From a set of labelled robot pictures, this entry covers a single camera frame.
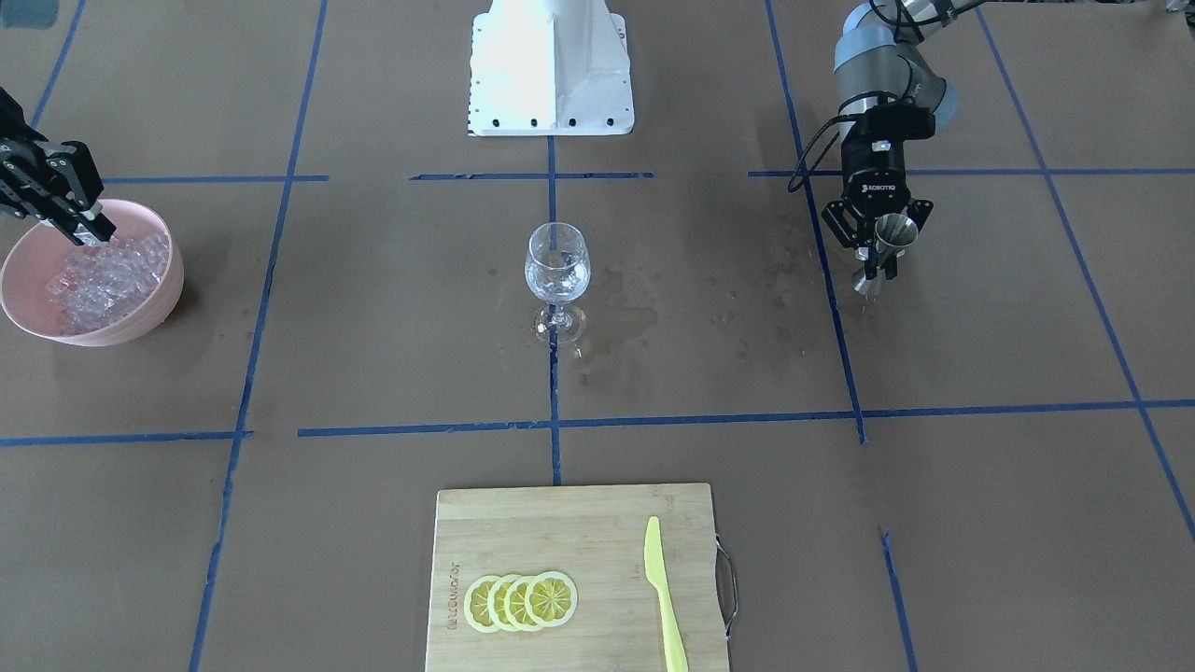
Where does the bamboo cutting board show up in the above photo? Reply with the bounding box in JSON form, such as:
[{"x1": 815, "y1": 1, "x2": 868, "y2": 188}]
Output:
[{"x1": 424, "y1": 483, "x2": 730, "y2": 671}]

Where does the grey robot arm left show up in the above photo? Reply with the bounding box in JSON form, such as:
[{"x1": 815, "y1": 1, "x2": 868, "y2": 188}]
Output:
[{"x1": 821, "y1": 1, "x2": 980, "y2": 295}]

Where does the pink bowl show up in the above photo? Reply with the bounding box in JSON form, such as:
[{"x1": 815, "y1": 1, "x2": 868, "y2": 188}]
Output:
[{"x1": 4, "y1": 198, "x2": 184, "y2": 347}]

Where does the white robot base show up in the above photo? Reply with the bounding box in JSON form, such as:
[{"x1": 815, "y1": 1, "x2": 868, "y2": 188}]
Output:
[{"x1": 467, "y1": 1, "x2": 636, "y2": 138}]

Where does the clear wine glass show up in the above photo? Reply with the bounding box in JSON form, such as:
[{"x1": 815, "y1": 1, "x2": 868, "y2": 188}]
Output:
[{"x1": 525, "y1": 221, "x2": 592, "y2": 346}]

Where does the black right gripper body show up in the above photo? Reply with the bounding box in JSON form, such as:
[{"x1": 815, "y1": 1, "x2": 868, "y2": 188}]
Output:
[{"x1": 1, "y1": 90, "x2": 104, "y2": 222}]

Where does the steel cocktail jigger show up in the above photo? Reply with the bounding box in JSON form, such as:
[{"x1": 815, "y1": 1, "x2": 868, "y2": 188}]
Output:
[{"x1": 854, "y1": 213, "x2": 921, "y2": 297}]

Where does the pile of ice cubes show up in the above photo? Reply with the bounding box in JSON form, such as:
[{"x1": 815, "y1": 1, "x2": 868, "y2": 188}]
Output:
[{"x1": 44, "y1": 232, "x2": 170, "y2": 335}]

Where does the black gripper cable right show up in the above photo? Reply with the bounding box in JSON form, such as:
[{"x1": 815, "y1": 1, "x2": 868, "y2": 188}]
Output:
[{"x1": 788, "y1": 114, "x2": 851, "y2": 194}]

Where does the yellow plastic knife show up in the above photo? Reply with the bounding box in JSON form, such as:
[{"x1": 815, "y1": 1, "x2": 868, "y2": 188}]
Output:
[{"x1": 641, "y1": 515, "x2": 690, "y2": 671}]

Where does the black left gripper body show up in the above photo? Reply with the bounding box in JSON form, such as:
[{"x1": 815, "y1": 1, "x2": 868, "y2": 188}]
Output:
[{"x1": 841, "y1": 104, "x2": 937, "y2": 220}]

